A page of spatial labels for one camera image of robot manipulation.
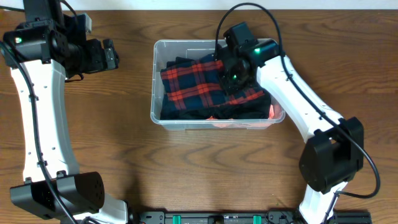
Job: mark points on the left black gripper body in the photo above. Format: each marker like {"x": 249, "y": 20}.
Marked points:
{"x": 109, "y": 55}

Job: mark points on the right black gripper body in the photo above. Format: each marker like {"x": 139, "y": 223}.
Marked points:
{"x": 237, "y": 78}

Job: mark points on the red navy plaid cloth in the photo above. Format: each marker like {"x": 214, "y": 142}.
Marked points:
{"x": 196, "y": 84}

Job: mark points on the black cloth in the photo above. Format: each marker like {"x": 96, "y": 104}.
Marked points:
{"x": 254, "y": 109}
{"x": 178, "y": 60}

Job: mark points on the pink cloth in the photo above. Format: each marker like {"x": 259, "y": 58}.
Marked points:
{"x": 273, "y": 112}

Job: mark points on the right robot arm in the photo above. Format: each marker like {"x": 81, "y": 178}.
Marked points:
{"x": 333, "y": 151}

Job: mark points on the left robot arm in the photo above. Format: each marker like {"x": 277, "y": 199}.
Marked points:
{"x": 45, "y": 52}

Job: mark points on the clear plastic storage container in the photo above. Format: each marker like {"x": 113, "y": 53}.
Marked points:
{"x": 166, "y": 51}

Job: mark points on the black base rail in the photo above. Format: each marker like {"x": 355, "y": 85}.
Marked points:
{"x": 269, "y": 217}

